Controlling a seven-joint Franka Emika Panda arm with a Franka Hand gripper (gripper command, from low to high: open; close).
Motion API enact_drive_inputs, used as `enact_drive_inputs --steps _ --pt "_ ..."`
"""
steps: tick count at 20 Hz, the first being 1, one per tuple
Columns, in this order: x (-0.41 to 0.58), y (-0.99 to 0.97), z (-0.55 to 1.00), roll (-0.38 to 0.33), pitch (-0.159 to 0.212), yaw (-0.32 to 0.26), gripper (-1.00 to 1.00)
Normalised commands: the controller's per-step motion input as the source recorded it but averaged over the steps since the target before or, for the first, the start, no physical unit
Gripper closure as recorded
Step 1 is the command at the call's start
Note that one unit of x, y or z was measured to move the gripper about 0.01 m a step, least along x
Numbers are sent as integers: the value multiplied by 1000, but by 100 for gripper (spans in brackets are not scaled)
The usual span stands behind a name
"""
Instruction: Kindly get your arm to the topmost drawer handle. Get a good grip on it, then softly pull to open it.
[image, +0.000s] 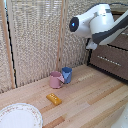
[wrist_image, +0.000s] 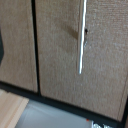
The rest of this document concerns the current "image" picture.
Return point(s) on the blue cup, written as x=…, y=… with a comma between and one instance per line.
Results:
x=67, y=74

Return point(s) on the pink mug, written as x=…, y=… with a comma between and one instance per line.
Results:
x=56, y=80

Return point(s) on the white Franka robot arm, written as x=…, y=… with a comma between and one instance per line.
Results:
x=96, y=23

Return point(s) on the woven bamboo screen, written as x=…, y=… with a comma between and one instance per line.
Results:
x=36, y=36

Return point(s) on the yellow rectangular block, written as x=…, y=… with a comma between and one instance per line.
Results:
x=54, y=99

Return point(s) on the white patterned plate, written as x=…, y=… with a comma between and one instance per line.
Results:
x=19, y=116

